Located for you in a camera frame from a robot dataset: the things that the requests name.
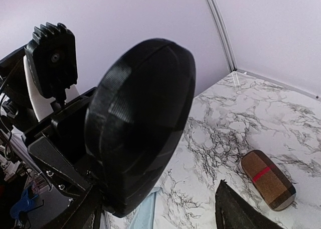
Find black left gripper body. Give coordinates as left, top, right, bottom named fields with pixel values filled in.
left=22, top=88, right=96, bottom=197

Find light blue cleaning cloth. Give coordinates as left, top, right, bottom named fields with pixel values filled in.
left=128, top=187, right=160, bottom=229

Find brown striped glasses case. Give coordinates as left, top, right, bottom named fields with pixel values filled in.
left=241, top=150, right=296, bottom=211

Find black woven glasses case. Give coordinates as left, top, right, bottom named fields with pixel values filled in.
left=84, top=39, right=196, bottom=217

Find aluminium frame post left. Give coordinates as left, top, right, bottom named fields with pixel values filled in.
left=206, top=0, right=237, bottom=72

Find aluminium frame rail back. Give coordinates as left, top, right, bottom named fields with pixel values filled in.
left=236, top=69, right=320, bottom=101

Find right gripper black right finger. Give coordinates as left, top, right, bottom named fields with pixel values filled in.
left=215, top=180, right=278, bottom=229

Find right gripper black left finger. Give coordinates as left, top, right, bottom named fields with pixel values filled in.
left=42, top=186, right=102, bottom=228

